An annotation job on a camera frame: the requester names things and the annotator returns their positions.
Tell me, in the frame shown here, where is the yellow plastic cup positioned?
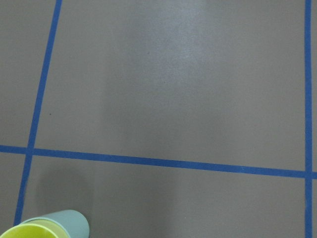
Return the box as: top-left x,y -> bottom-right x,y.
0,224 -> 58,238

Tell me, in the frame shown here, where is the green plastic cup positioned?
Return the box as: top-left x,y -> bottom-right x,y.
21,210 -> 90,238

